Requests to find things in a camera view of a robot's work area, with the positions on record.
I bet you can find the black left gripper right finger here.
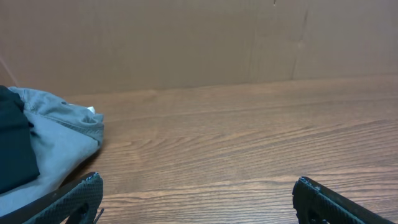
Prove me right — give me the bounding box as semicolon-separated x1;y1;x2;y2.
292;176;394;224

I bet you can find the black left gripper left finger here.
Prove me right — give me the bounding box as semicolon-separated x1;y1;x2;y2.
1;172;103;224

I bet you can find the folded grey shirt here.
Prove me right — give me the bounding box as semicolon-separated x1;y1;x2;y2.
1;86;104;215

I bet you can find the folded black shirt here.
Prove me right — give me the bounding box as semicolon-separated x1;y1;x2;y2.
1;86;40;194

